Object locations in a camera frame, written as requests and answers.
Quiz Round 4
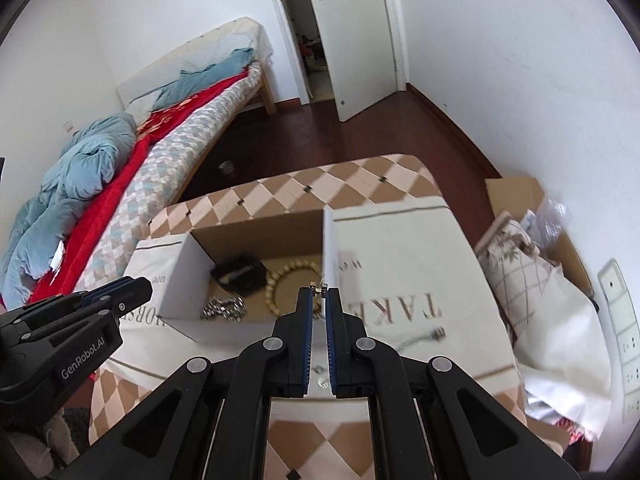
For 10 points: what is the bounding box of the thin silver charm necklace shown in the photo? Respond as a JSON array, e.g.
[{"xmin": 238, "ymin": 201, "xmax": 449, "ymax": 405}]
[{"xmin": 394, "ymin": 326, "xmax": 447, "ymax": 354}]

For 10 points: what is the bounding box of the thick silver chain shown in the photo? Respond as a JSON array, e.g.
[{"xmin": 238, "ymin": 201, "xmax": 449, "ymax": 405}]
[{"xmin": 200, "ymin": 294, "xmax": 249, "ymax": 323}]

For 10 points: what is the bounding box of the white cardboard box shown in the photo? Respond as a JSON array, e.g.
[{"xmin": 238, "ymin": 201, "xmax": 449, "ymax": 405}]
[{"xmin": 125, "ymin": 207, "xmax": 338, "ymax": 346}]

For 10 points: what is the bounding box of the wooden bead bracelet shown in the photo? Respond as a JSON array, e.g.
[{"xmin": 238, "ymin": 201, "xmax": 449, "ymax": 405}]
[{"xmin": 264, "ymin": 258, "xmax": 324, "ymax": 319}]

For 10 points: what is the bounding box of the black smart band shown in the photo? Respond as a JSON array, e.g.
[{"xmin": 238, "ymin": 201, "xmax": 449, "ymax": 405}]
[{"xmin": 210, "ymin": 254, "xmax": 267, "ymax": 297}]

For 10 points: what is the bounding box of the red blanket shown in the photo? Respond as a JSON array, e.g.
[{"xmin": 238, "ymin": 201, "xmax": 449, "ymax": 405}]
[{"xmin": 28, "ymin": 64, "xmax": 262, "ymax": 302}]

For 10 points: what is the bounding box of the white small box on bed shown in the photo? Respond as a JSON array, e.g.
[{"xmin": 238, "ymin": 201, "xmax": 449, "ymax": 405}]
[{"xmin": 49, "ymin": 240, "xmax": 65, "ymax": 272}]

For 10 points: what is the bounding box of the diamond pattern table cloth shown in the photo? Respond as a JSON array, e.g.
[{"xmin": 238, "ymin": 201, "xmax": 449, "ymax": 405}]
[{"xmin": 88, "ymin": 153, "xmax": 532, "ymax": 480}]

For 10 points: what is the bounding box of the light blue duvet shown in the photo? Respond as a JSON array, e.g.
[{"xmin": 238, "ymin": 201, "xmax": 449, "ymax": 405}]
[{"xmin": 1, "ymin": 113, "xmax": 137, "ymax": 310}]

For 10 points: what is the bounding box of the bed with patterned mattress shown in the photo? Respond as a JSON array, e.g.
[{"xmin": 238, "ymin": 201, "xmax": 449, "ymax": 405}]
[{"xmin": 1, "ymin": 18, "xmax": 272, "ymax": 310}]

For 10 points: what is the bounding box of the white cloth bag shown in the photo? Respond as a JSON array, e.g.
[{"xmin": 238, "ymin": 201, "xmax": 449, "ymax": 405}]
[{"xmin": 514, "ymin": 271, "xmax": 612, "ymax": 441}]

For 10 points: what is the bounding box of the patterned fabric bag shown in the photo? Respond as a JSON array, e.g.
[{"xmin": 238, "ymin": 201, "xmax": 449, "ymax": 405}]
[{"xmin": 474, "ymin": 211, "xmax": 555, "ymax": 338}]

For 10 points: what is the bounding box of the white power strip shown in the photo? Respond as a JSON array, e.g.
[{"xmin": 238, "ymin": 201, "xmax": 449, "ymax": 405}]
[{"xmin": 598, "ymin": 259, "xmax": 639, "ymax": 422}]

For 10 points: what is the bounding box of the clear plastic bag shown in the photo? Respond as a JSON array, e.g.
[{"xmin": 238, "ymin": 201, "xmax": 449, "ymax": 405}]
[{"xmin": 520, "ymin": 196, "xmax": 568, "ymax": 249}]

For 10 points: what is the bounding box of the flat brown cardboard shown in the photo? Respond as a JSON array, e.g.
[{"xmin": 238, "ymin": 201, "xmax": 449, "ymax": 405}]
[{"xmin": 485, "ymin": 177, "xmax": 593, "ymax": 297}]

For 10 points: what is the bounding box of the white pillow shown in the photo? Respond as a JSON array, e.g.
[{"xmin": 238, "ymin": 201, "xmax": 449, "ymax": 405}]
[{"xmin": 125, "ymin": 90, "xmax": 162, "ymax": 127}]

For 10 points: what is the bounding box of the blue pillow blanket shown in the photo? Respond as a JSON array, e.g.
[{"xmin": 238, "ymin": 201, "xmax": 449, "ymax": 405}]
[{"xmin": 152, "ymin": 48, "xmax": 255, "ymax": 112}]

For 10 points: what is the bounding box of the white door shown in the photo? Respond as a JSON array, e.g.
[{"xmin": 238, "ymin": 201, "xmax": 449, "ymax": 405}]
[{"xmin": 310, "ymin": 0, "xmax": 397, "ymax": 122}]

